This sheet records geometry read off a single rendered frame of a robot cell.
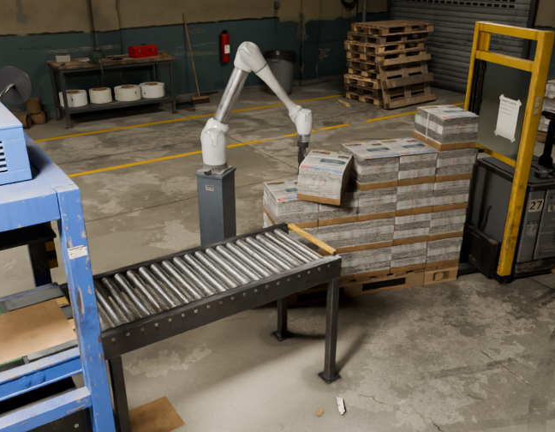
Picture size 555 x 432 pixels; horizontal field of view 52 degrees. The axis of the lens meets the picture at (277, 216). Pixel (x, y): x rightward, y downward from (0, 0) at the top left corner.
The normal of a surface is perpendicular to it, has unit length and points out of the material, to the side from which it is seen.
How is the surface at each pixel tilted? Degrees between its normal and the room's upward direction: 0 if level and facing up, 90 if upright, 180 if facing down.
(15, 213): 90
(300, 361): 0
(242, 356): 0
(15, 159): 90
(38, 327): 0
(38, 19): 90
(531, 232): 90
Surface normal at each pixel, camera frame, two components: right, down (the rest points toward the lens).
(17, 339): 0.00, -0.91
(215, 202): -0.38, 0.37
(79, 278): 0.55, 0.33
